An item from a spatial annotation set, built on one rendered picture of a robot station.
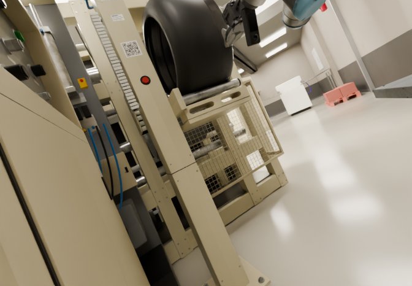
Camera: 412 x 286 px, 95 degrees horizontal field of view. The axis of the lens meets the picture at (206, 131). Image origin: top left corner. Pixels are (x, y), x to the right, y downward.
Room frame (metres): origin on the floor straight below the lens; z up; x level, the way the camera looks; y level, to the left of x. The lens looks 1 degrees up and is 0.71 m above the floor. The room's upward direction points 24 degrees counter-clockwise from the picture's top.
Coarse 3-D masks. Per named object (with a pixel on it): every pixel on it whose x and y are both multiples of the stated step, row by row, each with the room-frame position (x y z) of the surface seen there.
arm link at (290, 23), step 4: (284, 16) 0.59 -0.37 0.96; (284, 20) 0.62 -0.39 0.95; (288, 20) 0.59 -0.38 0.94; (292, 20) 0.58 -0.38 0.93; (296, 20) 0.57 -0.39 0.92; (304, 20) 0.58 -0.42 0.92; (308, 20) 0.62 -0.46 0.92; (284, 24) 0.64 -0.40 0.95; (288, 24) 0.62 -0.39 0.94; (292, 24) 0.61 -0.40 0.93; (296, 24) 0.60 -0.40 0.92; (300, 24) 0.61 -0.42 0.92; (304, 24) 0.62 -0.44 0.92; (292, 28) 0.65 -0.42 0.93; (296, 28) 0.64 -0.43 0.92
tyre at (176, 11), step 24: (168, 0) 0.78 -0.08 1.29; (192, 0) 0.80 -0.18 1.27; (144, 24) 0.98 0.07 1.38; (168, 24) 0.77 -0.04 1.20; (192, 24) 0.77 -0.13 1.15; (216, 24) 0.82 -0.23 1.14; (168, 48) 1.26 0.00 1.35; (192, 48) 0.78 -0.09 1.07; (216, 48) 0.83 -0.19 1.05; (168, 72) 1.29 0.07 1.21; (192, 72) 0.82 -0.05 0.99; (216, 72) 0.89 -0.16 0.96; (168, 96) 1.10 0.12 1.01
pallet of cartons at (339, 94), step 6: (348, 84) 5.06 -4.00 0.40; (354, 84) 5.01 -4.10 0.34; (336, 90) 5.21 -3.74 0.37; (342, 90) 5.15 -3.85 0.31; (348, 90) 5.09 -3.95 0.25; (354, 90) 5.03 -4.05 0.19; (324, 96) 5.66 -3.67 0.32; (330, 96) 5.29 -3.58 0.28; (336, 96) 5.24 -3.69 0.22; (342, 96) 5.18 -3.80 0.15; (348, 96) 5.10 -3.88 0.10; (354, 96) 5.25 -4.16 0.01; (330, 102) 5.29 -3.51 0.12
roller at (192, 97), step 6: (222, 84) 0.93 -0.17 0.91; (228, 84) 0.94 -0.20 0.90; (234, 84) 0.95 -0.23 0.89; (240, 84) 0.98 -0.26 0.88; (204, 90) 0.88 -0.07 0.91; (210, 90) 0.89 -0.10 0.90; (216, 90) 0.91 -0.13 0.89; (222, 90) 0.93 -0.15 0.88; (186, 96) 0.84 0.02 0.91; (192, 96) 0.85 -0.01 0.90; (198, 96) 0.87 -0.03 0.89; (204, 96) 0.88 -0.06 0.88; (186, 102) 0.85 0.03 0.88; (192, 102) 0.87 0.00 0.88
